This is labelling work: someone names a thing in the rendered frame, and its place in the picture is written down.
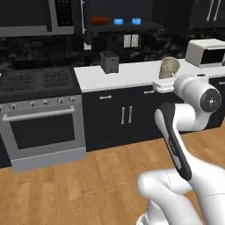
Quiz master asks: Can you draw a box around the black open cabinet door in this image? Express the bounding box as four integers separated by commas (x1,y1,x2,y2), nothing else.
79,0,93,51

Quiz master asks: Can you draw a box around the dark grey toaster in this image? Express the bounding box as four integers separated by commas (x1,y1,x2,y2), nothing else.
99,50,120,75

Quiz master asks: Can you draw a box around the black open cabinet shelf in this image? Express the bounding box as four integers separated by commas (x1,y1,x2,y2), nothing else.
87,0,165,33

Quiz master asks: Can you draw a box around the black upper cabinet run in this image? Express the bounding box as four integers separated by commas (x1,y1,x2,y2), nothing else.
189,0,225,31

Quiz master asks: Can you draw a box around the silver oven door handle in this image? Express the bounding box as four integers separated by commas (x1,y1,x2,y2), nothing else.
2,105,76,123

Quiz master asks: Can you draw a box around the grey oven door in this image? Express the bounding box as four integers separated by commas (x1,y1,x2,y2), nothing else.
0,102,88,174

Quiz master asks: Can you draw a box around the black lower cabinet door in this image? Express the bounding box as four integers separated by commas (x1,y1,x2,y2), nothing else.
125,98,177,143
83,103,127,152

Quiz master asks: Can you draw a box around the white toaster oven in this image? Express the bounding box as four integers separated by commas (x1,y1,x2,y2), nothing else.
185,38,225,69

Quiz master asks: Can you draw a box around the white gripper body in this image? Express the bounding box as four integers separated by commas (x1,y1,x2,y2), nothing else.
152,79,177,94

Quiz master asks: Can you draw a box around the white wall outlet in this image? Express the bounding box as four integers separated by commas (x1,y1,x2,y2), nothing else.
122,33,140,48

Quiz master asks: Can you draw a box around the red-brown bowl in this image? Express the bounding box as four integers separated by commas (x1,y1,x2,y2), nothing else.
90,16,112,27

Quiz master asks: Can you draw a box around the silver lower cabinet handle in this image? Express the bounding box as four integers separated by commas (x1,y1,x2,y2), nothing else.
127,105,134,124
120,106,126,126

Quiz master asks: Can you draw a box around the black drawer front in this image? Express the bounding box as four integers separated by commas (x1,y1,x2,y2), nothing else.
142,86,177,104
82,86,145,110

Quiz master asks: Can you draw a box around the grey microwave oven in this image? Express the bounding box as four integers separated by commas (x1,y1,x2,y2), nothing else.
0,0,76,38

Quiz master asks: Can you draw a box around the silver cabinet door handle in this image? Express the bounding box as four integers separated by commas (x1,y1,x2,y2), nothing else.
80,0,87,35

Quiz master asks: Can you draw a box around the black gas hob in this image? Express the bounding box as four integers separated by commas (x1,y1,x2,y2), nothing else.
0,66,82,104

